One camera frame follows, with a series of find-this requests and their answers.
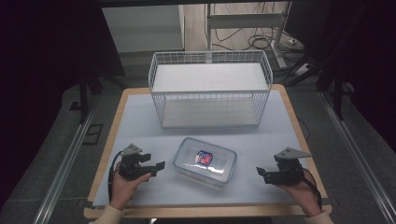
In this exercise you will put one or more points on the white table mat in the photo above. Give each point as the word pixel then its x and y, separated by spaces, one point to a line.
pixel 155 133

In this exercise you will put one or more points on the person's right hand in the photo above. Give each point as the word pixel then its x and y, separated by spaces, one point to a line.
pixel 303 194

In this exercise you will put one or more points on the person's left hand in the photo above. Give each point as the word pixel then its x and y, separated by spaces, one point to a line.
pixel 126 188

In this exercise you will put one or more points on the clear plastic food container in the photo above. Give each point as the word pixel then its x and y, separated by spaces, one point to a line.
pixel 190 155

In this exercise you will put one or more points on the black tripod stand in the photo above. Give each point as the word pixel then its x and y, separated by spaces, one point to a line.
pixel 333 71
pixel 88 84

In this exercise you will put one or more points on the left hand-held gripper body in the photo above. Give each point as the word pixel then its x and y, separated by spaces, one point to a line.
pixel 132 163

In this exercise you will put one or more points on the white power strip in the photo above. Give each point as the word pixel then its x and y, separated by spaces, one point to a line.
pixel 302 70

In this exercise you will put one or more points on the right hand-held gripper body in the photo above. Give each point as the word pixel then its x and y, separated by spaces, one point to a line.
pixel 288 169

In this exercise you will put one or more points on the white cabinet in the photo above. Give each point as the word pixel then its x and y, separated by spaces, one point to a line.
pixel 146 28

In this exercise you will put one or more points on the white metal stand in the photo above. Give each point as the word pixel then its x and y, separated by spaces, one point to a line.
pixel 246 21

